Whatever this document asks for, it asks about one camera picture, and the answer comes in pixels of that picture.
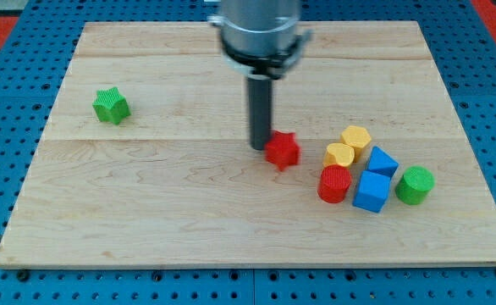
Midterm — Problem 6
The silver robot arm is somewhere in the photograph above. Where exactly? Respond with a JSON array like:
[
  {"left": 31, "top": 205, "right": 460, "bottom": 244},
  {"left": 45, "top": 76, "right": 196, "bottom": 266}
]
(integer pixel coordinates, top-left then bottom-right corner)
[{"left": 207, "top": 0, "right": 312, "bottom": 80}]

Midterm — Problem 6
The blue cube block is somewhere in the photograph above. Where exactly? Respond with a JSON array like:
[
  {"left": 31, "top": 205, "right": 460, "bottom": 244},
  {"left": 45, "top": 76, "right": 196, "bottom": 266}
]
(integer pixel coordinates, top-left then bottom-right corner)
[{"left": 353, "top": 170, "right": 391, "bottom": 213}]

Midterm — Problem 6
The yellow hexagon block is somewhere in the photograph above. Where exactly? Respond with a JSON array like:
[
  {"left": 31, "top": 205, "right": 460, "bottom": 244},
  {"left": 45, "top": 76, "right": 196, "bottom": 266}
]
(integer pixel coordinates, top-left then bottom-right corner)
[{"left": 340, "top": 125, "right": 372, "bottom": 163}]

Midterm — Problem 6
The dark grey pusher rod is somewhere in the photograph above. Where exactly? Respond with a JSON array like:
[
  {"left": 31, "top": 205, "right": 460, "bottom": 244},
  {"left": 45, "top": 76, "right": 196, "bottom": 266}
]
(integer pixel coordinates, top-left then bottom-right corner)
[{"left": 247, "top": 78, "right": 273, "bottom": 151}]

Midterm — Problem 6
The red cylinder block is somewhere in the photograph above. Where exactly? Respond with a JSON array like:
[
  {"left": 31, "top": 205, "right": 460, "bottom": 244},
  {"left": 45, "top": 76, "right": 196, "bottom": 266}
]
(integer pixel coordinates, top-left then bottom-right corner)
[{"left": 317, "top": 164, "right": 352, "bottom": 203}]

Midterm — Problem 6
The green cylinder block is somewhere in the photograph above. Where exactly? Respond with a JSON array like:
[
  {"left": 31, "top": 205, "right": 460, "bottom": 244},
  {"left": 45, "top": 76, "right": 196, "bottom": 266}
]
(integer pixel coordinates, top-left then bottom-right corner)
[{"left": 395, "top": 165, "right": 435, "bottom": 205}]

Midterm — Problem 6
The blue triangle block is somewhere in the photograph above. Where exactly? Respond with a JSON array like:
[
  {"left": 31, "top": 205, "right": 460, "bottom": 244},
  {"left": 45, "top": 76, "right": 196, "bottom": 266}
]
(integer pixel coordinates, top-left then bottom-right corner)
[{"left": 366, "top": 146, "right": 399, "bottom": 178}]

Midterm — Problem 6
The light wooden board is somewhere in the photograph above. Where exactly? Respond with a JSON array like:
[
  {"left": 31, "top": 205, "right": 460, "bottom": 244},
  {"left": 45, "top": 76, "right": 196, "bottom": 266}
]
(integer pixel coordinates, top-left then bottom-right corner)
[{"left": 0, "top": 21, "right": 496, "bottom": 269}]

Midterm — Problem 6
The red star block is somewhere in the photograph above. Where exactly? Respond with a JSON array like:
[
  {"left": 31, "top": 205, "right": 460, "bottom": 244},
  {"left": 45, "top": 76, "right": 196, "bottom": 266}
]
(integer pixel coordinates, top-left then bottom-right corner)
[{"left": 264, "top": 130, "right": 300, "bottom": 171}]

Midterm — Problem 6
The yellow heart block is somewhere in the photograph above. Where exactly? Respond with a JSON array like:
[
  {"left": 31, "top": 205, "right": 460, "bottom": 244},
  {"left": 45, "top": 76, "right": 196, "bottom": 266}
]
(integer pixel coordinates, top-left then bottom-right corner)
[{"left": 322, "top": 142, "right": 355, "bottom": 168}]

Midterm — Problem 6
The green star block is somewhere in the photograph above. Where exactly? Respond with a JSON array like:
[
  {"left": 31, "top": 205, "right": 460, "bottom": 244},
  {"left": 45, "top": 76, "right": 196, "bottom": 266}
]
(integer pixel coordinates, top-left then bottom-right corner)
[{"left": 92, "top": 86, "right": 131, "bottom": 125}]

